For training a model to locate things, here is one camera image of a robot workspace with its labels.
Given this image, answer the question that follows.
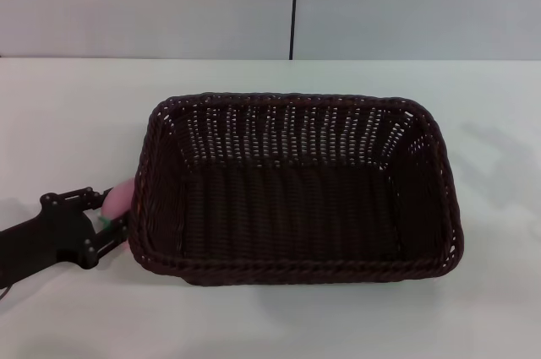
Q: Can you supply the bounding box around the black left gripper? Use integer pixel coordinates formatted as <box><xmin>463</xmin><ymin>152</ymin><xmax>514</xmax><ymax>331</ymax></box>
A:
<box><xmin>0</xmin><ymin>185</ymin><xmax>129</xmax><ymax>289</ymax></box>

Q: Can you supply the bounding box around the black vertical wall strip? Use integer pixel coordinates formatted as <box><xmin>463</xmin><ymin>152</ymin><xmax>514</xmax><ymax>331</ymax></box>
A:
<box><xmin>288</xmin><ymin>0</ymin><xmax>303</xmax><ymax>61</ymax></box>

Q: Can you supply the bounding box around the dark brown woven basket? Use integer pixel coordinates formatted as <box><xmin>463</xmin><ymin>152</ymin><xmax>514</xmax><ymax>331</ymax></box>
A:
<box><xmin>126</xmin><ymin>90</ymin><xmax>465</xmax><ymax>288</ymax></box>

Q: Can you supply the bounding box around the pink toy peach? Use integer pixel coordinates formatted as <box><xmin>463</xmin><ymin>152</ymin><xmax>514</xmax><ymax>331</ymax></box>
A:
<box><xmin>97</xmin><ymin>177</ymin><xmax>136</xmax><ymax>230</ymax></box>

